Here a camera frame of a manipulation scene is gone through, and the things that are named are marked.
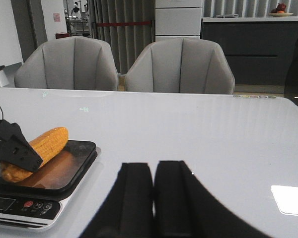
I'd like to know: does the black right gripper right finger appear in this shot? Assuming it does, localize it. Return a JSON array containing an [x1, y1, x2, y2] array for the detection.
[[154, 161, 267, 238]]

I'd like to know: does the left grey armchair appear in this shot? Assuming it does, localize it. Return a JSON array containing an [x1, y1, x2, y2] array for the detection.
[[14, 36, 119, 91]]

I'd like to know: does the white drawer cabinet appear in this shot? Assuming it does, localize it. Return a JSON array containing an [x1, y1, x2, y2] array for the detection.
[[155, 0, 203, 41]]

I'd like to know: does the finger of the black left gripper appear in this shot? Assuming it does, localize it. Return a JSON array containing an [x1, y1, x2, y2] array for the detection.
[[0, 120, 43, 172]]

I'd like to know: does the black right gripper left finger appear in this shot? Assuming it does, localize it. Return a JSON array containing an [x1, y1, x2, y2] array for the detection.
[[80, 163, 153, 238]]

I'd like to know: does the right grey armchair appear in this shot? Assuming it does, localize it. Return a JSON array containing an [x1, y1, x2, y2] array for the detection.
[[125, 38, 235, 94]]

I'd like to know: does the dark glossy side furniture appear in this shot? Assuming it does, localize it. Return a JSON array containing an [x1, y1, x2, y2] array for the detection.
[[283, 34, 298, 100]]

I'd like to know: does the red barrier belt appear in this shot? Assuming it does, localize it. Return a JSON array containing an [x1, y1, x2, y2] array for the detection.
[[96, 21, 151, 27]]

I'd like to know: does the black silver kitchen scale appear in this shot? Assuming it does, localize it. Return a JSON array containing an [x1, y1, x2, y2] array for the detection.
[[0, 140, 97, 231]]

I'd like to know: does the dark grey sideboard counter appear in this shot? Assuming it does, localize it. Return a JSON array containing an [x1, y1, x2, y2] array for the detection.
[[201, 16, 298, 86]]

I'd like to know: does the orange corn cob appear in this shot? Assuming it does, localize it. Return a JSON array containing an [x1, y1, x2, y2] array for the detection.
[[0, 127, 69, 183]]

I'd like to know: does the grey armchair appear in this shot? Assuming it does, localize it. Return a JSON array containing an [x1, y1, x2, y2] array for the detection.
[[14, 36, 119, 91], [125, 38, 235, 94]]

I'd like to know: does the fruit bowl on counter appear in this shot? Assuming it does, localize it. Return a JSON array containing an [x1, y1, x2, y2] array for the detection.
[[269, 3, 293, 17]]

